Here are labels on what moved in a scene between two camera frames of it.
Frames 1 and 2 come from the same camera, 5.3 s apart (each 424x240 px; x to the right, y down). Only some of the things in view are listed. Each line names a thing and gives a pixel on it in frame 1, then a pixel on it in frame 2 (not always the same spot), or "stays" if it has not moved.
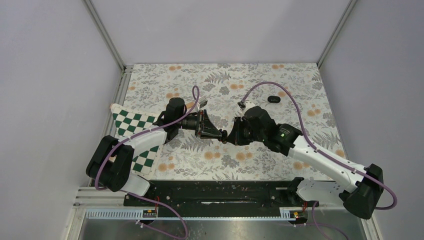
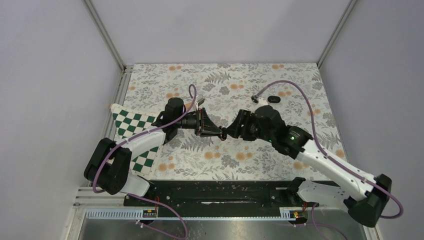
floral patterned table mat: x=292 y=93 stays
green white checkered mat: x=128 y=121 stays
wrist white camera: x=249 y=105 -> x=262 y=102
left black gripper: x=207 y=126 stays
